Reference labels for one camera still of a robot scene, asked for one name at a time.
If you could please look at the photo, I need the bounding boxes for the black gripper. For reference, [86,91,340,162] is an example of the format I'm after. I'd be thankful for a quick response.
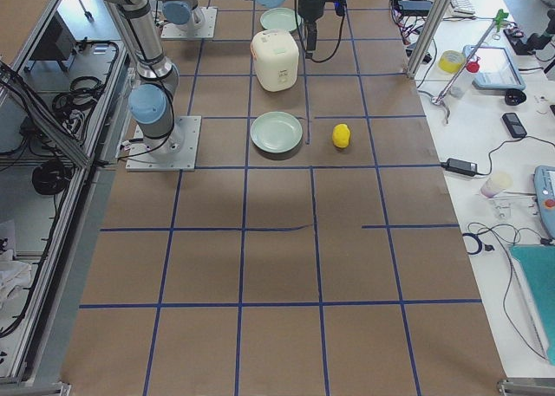
[297,0,326,59]

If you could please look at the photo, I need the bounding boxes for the white rice cooker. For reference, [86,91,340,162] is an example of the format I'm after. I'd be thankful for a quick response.
[251,29,299,92]

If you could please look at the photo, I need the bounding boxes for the far green plate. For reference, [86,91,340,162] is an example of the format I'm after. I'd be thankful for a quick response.
[260,7,303,33]

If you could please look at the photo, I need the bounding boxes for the green plate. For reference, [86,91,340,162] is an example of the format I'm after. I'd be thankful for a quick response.
[260,7,303,33]
[250,111,304,154]

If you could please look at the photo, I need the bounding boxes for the near green plate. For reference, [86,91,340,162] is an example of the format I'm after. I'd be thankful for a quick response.
[250,111,304,154]

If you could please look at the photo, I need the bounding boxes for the yellow lemon toy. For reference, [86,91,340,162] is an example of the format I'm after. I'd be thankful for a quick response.
[331,123,351,149]

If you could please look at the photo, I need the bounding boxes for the yellow tape roll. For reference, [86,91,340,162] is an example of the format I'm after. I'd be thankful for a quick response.
[438,50,467,74]

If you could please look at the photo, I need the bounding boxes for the metal rod with green clip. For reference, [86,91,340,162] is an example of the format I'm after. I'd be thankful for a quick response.
[430,9,509,123]

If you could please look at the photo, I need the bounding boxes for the blue teach pendant tablet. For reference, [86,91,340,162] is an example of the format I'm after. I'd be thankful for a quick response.
[462,46,526,90]

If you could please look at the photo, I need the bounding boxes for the black power adapter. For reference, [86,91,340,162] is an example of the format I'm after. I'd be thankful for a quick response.
[441,158,478,177]

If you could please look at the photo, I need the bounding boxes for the white paper cup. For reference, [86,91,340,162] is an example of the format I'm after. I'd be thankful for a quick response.
[480,171,513,198]

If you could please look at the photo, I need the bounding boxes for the teal tray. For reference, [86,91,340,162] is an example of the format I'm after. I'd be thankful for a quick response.
[510,245,554,365]

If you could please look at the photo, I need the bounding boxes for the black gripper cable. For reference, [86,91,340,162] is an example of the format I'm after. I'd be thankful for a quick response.
[310,0,350,64]

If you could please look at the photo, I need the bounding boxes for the aluminium frame post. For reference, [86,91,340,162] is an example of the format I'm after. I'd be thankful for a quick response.
[406,0,451,79]

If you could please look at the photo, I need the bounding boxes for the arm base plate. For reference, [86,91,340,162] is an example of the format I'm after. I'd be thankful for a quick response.
[126,116,201,172]
[161,2,218,41]

